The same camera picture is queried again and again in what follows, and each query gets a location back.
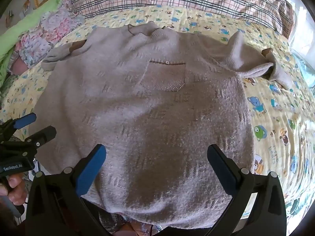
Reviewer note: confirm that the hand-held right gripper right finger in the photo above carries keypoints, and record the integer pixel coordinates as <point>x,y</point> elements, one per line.
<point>221,173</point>

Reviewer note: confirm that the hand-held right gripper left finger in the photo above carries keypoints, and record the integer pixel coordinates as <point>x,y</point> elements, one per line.
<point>90,170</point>

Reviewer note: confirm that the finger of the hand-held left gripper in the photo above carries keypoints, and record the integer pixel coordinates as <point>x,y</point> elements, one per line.
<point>43,134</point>
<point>24,120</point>

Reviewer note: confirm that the beige knitted sweater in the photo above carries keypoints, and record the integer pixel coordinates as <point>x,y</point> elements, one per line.
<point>152,118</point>

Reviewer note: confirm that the person's left hand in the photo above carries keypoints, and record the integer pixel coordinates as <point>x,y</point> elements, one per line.
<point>15,191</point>

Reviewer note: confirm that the yellow cartoon printed blanket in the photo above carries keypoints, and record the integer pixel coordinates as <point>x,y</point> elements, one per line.
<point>278,127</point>

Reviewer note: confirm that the green cloth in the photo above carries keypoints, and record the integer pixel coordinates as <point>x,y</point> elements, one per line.
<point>27,27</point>

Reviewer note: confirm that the pastel floral cloth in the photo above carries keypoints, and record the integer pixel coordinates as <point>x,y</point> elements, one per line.
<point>53,27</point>

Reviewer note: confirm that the teal cloth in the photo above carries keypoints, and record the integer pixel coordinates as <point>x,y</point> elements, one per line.
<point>305,71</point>

